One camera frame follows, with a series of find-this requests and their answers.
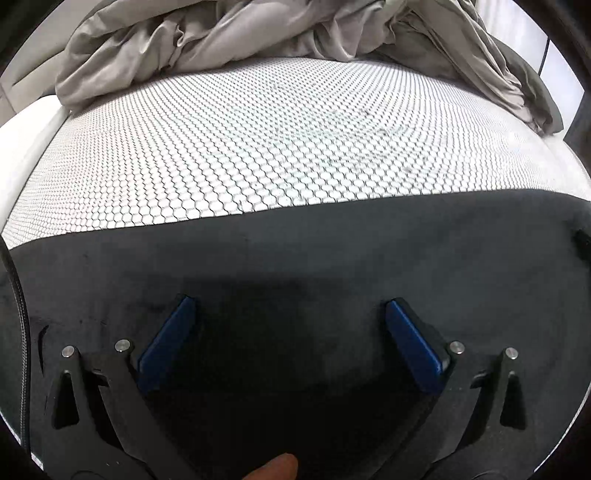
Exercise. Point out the beige padded headboard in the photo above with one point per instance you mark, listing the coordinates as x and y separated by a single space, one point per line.
32 78

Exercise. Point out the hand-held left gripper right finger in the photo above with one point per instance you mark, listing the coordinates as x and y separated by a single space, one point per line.
413 346

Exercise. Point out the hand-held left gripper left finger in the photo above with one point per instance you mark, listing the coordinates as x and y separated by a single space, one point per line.
166 341

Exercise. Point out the grey duvet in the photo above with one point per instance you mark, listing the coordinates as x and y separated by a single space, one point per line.
231 32

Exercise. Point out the person's left hand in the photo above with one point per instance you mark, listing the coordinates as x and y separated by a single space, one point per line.
272 468

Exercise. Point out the honeycomb patterned mattress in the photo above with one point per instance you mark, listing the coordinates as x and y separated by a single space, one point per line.
277 138

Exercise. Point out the black pants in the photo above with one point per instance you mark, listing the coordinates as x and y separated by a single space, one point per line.
295 258

